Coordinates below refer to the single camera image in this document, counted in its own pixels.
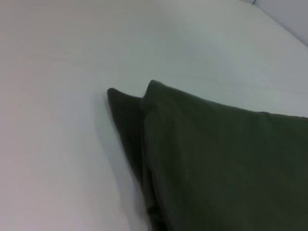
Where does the dark green FREE t-shirt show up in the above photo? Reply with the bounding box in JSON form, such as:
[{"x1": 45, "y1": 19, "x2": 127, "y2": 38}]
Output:
[{"x1": 106, "y1": 79, "x2": 308, "y2": 231}]

